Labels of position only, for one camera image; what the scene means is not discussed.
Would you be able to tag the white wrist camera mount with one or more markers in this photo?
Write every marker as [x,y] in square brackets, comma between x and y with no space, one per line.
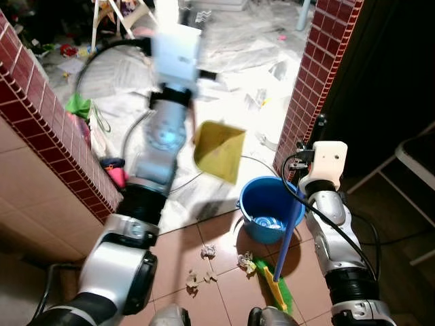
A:
[329,163]
[175,58]

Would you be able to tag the grey right robot foot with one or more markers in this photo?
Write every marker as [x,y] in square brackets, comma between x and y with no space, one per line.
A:
[268,318]

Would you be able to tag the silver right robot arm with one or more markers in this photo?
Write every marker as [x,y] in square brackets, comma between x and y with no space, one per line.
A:
[333,224]

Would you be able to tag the dark folding chair white frame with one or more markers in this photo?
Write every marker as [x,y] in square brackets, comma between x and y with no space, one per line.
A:
[418,153]

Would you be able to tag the white crumpled paper ball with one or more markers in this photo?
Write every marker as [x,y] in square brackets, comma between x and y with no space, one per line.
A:
[208,251]

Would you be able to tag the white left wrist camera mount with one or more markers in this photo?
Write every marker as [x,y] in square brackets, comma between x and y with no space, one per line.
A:
[175,58]

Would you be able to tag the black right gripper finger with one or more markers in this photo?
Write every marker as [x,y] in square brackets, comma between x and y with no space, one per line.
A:
[320,129]

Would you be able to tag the grey left robot foot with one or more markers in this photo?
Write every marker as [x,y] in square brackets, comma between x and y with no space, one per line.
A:
[170,316]

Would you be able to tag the blue plastic bucket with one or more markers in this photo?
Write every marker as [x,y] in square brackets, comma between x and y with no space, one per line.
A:
[262,200]

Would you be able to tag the clear plastic wrapper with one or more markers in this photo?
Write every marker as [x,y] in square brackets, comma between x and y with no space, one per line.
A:
[268,142]
[255,99]
[277,69]

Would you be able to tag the grey robot foot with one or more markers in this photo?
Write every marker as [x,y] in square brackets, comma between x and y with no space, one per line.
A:
[268,318]
[170,316]

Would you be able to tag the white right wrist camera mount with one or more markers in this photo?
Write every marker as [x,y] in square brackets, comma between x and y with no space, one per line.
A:
[329,163]

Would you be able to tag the red toy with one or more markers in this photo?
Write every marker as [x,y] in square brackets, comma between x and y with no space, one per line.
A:
[68,49]

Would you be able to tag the pink cushion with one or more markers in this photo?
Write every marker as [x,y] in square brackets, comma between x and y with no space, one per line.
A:
[117,176]

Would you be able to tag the brown paper scrap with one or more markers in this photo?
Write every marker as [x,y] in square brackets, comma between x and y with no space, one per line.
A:
[209,275]
[193,279]

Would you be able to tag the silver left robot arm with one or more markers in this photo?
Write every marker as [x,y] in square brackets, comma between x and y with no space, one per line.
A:
[163,136]

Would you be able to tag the pink plastic bag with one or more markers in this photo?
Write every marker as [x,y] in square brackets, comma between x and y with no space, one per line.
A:
[81,129]

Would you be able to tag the yellowish crumpled paper scrap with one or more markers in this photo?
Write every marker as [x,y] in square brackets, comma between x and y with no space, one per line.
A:
[246,262]

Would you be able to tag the green plastic bag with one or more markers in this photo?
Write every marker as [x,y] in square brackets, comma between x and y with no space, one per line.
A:
[78,107]

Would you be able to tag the white folding rack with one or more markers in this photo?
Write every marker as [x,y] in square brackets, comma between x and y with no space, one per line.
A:
[109,17]

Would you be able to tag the dark blue cloth item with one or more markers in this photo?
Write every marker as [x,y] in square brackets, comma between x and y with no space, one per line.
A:
[112,163]

